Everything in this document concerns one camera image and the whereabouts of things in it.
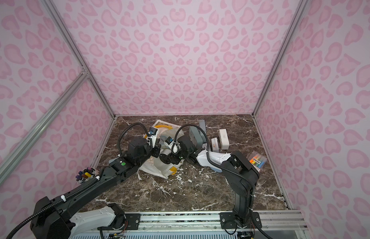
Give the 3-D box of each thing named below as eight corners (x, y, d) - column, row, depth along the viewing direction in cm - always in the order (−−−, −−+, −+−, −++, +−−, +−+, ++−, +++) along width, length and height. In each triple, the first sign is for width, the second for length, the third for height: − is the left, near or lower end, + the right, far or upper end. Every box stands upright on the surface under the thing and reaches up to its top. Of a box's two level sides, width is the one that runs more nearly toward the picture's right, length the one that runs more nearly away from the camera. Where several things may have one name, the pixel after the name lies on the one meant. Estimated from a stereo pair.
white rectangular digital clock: (220, 150, 101) (222, 144, 96) (218, 134, 110) (219, 128, 105) (227, 150, 101) (229, 144, 96) (225, 134, 110) (226, 128, 105)
